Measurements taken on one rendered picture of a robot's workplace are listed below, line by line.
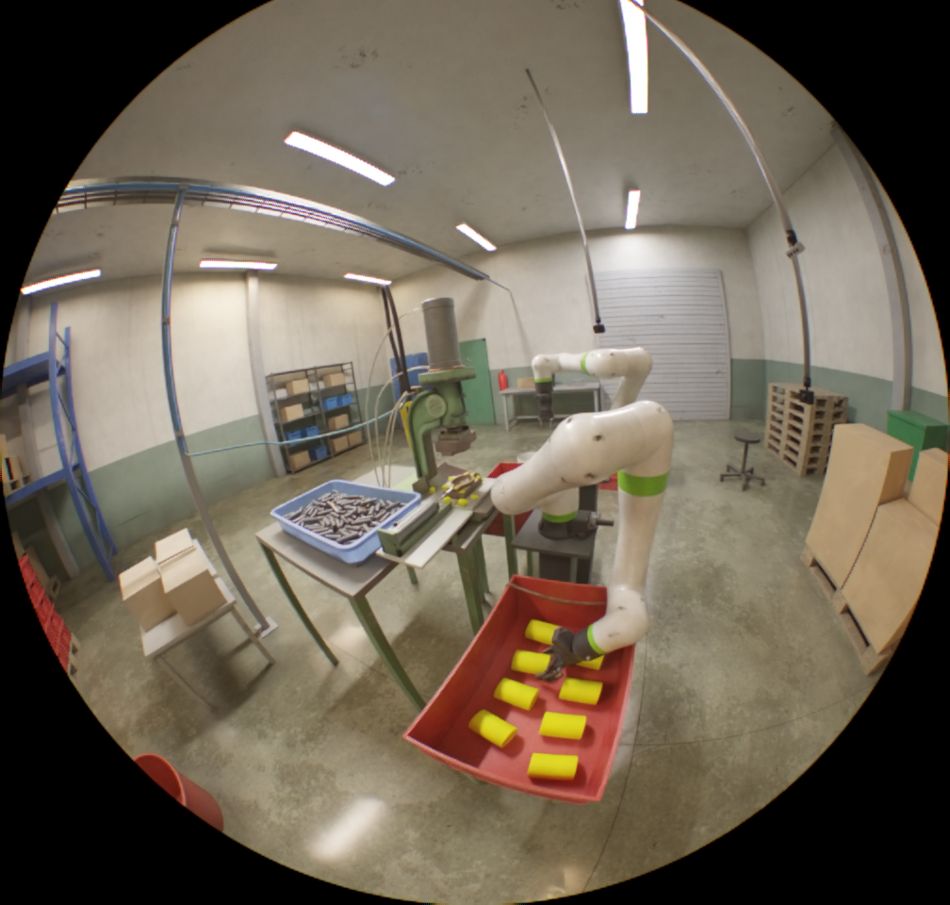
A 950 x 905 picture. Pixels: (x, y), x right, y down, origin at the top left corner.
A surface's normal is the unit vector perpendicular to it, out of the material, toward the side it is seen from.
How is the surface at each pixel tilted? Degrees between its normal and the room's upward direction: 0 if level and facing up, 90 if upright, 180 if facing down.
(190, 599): 90
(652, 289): 90
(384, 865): 0
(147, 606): 90
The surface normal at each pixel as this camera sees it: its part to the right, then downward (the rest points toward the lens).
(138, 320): 0.90, -0.01
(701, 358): -0.43, 0.26
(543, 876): -0.13, -0.97
